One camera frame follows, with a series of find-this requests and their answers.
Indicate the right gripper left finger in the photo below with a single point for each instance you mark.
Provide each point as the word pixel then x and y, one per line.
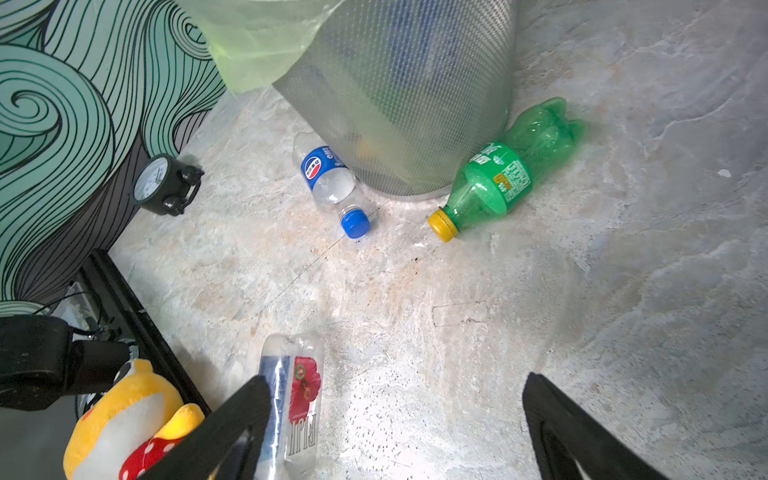
pixel 227 444

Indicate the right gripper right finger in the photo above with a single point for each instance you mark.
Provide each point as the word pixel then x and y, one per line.
pixel 569 444

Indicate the clear bottle blue cap front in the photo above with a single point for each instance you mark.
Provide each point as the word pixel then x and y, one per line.
pixel 292 366

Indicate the green sprite bottle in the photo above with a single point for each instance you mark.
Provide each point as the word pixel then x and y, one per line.
pixel 499 176

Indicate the pepsi label clear bottle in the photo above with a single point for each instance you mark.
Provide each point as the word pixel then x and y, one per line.
pixel 333 185

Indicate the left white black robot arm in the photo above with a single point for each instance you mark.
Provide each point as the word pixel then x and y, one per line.
pixel 41 362

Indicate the grey mesh waste bin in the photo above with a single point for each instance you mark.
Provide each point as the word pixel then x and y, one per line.
pixel 405 92

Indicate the green plastic bin liner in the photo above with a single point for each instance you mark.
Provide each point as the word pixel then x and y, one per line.
pixel 254 43

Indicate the yellow plush toy red dress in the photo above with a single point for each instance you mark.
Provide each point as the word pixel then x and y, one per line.
pixel 131 428

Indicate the black alarm clock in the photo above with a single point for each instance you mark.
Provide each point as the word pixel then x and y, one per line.
pixel 167 186

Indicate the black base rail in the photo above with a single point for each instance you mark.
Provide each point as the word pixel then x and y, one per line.
pixel 120 316

